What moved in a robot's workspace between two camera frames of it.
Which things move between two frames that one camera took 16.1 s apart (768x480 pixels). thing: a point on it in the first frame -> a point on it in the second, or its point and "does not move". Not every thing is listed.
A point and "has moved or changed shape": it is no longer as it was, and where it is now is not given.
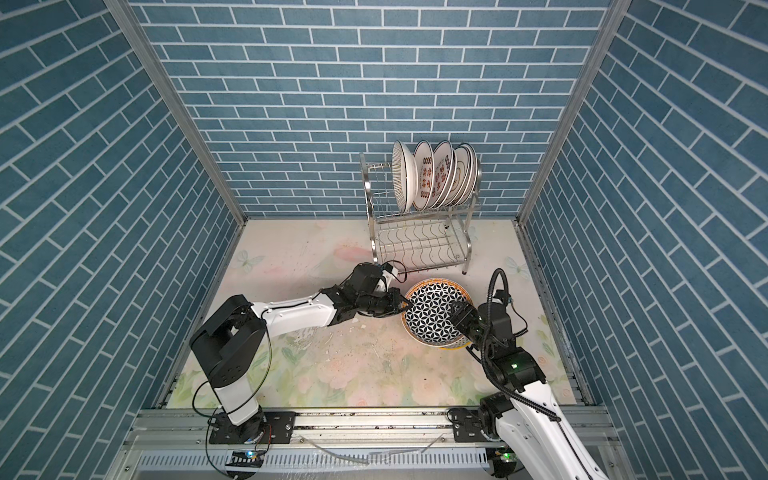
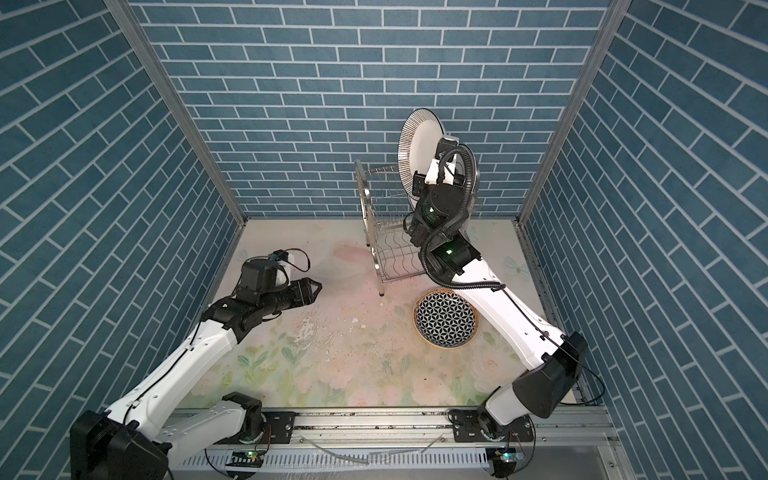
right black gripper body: x=477 y=337 -> x=431 y=201
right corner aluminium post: x=610 y=23 does not move
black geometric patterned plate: x=429 y=320 has moved or changed shape
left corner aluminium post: x=186 y=110 does not move
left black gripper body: x=369 y=303 -> x=284 y=297
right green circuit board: x=501 y=461 does not move
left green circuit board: x=245 y=458 does not move
